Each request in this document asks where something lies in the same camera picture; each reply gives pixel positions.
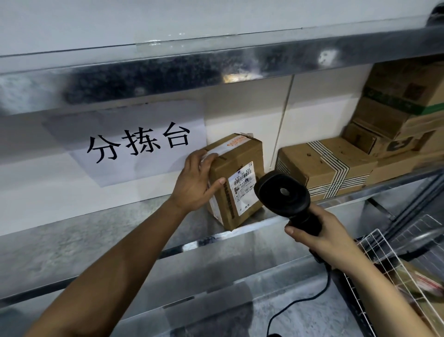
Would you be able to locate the person's right hand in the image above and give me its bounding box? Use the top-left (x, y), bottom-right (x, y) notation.
top-left (284, 203), bottom-right (363, 271)

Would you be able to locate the person's left hand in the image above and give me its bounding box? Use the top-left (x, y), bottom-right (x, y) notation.
top-left (169, 149), bottom-right (226, 214)

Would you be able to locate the box with red-white tape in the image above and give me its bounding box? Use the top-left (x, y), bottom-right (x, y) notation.
top-left (204, 132), bottom-right (265, 231)

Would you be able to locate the black barcode scanner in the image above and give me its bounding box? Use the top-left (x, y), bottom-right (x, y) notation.
top-left (253, 171), bottom-right (325, 264)

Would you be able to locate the stack of cardboard boxes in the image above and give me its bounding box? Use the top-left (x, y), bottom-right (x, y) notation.
top-left (341, 97), bottom-right (444, 187)

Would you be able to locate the box with striped tape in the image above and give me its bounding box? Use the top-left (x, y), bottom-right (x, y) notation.
top-left (276, 136), bottom-right (378, 202)

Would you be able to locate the red white label cardboard box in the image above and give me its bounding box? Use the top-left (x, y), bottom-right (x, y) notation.
top-left (399, 263), bottom-right (444, 303)

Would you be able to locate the box with green post logo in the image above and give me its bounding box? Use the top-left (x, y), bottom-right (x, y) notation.
top-left (362, 61), bottom-right (444, 117)

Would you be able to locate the person's left forearm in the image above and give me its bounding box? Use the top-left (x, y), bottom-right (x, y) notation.
top-left (24, 198), bottom-right (190, 337)

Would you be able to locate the person's right forearm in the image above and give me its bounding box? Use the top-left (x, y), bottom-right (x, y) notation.
top-left (341, 250), bottom-right (438, 337)

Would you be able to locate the metal shelving rack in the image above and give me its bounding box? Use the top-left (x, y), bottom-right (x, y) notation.
top-left (0, 13), bottom-right (444, 337)

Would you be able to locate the white paper sign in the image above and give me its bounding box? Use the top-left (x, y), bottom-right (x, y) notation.
top-left (41, 100), bottom-right (207, 188)

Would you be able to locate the black scanner cable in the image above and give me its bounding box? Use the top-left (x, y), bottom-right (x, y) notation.
top-left (265, 263), bottom-right (332, 337)

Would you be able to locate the white wire basket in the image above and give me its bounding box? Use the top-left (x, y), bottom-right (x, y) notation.
top-left (357, 214), bottom-right (444, 337)

